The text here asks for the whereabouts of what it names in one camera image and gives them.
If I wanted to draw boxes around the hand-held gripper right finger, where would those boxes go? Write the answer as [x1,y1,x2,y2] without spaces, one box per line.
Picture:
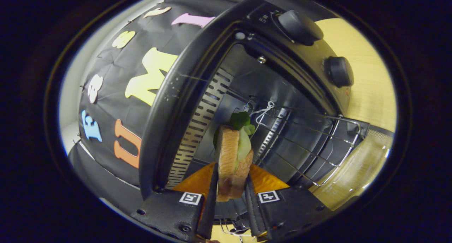
[244,164,334,242]

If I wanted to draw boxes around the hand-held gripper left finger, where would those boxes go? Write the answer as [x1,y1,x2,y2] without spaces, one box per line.
[130,162,219,243]

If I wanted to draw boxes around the lettuce sandwich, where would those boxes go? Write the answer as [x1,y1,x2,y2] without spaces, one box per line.
[213,111,256,202]

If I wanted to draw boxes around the black toaster oven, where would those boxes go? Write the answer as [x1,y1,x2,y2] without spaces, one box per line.
[139,0,394,236]

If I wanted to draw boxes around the white string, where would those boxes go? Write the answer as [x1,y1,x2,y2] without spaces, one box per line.
[250,101,276,126]

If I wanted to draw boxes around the metal wire oven rack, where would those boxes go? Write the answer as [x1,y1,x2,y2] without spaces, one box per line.
[247,101,362,187]

